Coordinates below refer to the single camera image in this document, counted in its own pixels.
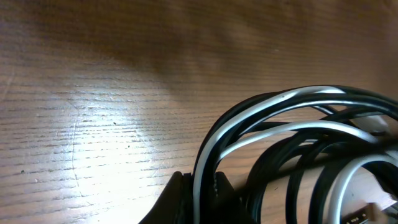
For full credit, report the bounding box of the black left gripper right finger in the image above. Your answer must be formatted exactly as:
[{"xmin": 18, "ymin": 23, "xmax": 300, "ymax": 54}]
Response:
[{"xmin": 213, "ymin": 172, "xmax": 255, "ymax": 224}]

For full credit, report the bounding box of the white USB cable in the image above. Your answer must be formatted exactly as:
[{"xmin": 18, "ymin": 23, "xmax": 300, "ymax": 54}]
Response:
[{"xmin": 192, "ymin": 85, "xmax": 398, "ymax": 224}]

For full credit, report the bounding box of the black USB cable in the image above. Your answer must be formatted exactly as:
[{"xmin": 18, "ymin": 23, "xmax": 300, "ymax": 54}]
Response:
[{"xmin": 194, "ymin": 85, "xmax": 398, "ymax": 224}]

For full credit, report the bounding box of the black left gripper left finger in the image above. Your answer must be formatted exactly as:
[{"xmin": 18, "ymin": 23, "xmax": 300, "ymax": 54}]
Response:
[{"xmin": 139, "ymin": 171, "xmax": 193, "ymax": 224}]

